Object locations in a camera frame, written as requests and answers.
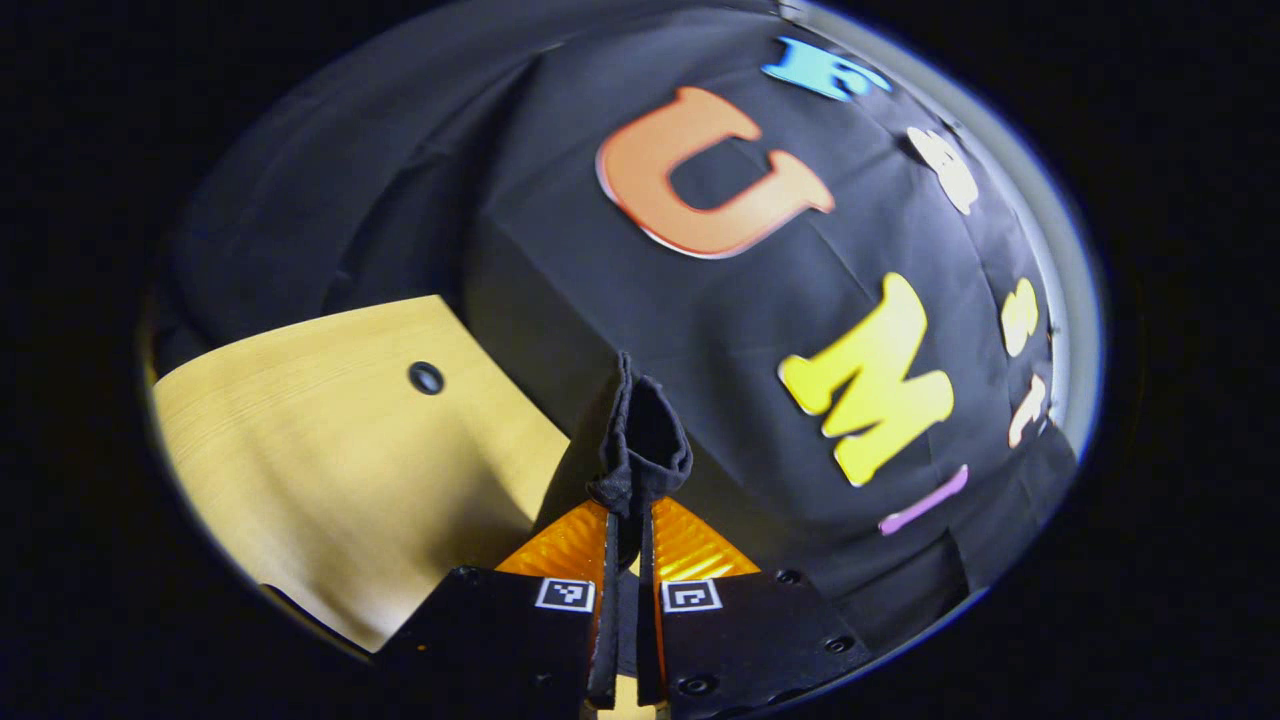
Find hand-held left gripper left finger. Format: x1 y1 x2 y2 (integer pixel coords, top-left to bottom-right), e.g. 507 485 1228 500
375 497 619 720

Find black denim jeans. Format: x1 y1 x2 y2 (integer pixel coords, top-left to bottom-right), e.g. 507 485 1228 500
583 350 696 681

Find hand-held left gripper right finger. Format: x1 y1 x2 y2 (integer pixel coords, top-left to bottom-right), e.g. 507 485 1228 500
638 496 872 720

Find black backdrop cloth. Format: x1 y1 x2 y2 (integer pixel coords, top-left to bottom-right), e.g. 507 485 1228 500
150 0 1086 661

